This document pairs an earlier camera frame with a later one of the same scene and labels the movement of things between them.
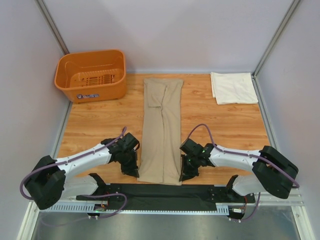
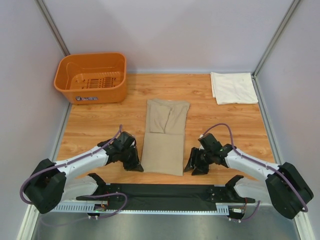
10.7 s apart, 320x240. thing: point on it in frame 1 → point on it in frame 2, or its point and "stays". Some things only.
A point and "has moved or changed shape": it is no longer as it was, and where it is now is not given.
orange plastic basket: x=92 y=75 stays
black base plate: x=152 y=197 stays
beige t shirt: x=161 y=146 has moved or changed shape
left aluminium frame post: x=49 y=19 stays
